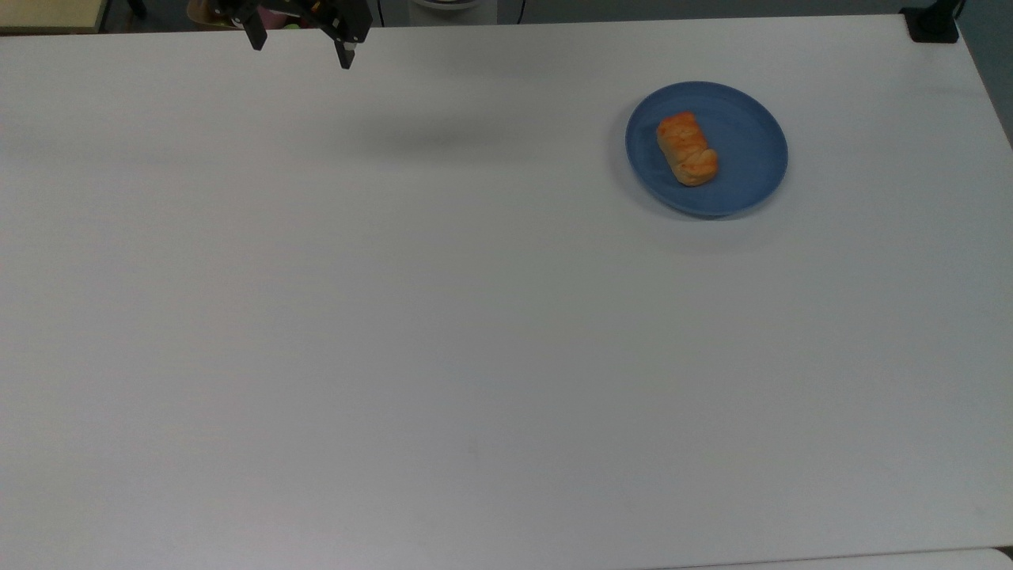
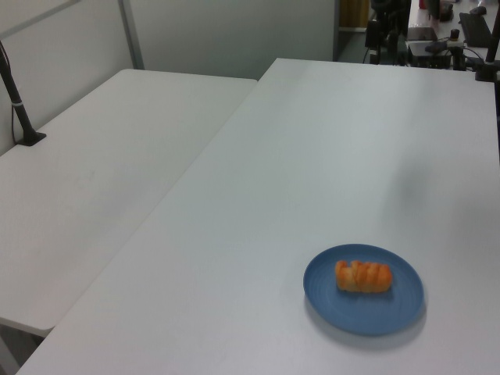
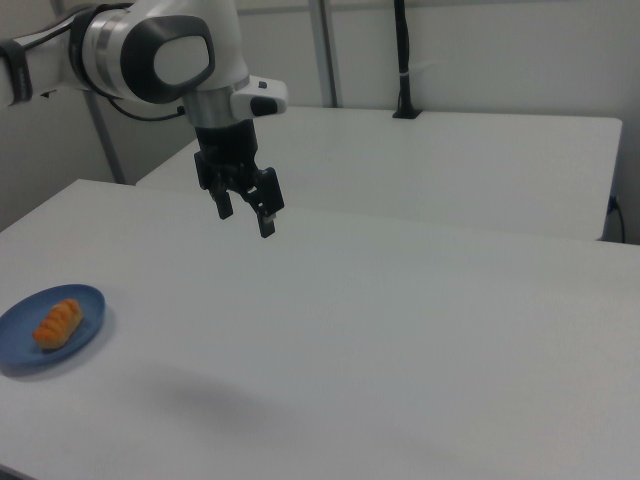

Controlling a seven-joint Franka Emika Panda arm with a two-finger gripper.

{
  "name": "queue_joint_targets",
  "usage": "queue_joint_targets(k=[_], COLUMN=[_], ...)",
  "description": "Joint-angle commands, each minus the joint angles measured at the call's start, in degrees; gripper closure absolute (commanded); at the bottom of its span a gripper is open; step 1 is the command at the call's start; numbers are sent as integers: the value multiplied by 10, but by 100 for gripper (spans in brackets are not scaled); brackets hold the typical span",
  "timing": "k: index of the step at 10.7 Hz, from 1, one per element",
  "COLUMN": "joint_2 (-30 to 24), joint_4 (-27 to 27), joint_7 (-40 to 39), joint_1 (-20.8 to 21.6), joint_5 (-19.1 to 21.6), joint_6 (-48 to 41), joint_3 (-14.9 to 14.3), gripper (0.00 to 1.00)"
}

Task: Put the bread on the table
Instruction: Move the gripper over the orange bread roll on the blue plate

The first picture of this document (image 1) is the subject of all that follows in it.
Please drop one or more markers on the orange bread roll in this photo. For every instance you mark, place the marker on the orange bread roll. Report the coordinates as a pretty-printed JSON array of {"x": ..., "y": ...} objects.
[{"x": 686, "y": 149}]

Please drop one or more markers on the blue round plate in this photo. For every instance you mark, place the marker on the blue round plate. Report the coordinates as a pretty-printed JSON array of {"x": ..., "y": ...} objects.
[{"x": 748, "y": 150}]

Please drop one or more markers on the beige wooden table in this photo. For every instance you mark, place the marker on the beige wooden table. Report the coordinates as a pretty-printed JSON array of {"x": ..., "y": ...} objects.
[{"x": 47, "y": 14}]

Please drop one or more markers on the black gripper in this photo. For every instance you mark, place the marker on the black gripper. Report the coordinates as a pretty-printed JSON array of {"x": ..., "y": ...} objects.
[{"x": 316, "y": 9}]

